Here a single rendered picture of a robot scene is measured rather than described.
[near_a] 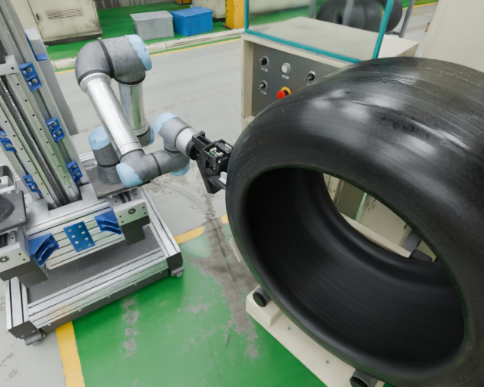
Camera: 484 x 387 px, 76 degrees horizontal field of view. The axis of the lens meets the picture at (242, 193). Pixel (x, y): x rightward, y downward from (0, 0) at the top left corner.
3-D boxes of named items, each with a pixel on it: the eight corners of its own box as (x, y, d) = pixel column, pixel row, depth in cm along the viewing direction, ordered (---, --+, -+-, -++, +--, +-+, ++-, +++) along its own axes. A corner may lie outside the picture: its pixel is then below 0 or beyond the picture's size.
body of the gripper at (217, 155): (216, 161, 75) (184, 137, 81) (215, 186, 82) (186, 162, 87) (238, 148, 79) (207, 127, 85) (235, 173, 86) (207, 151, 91)
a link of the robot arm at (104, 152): (91, 155, 139) (81, 128, 130) (121, 145, 145) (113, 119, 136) (100, 168, 132) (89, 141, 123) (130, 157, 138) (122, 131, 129)
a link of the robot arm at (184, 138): (177, 155, 89) (198, 143, 93) (187, 163, 87) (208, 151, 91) (174, 133, 83) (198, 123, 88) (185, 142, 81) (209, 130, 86)
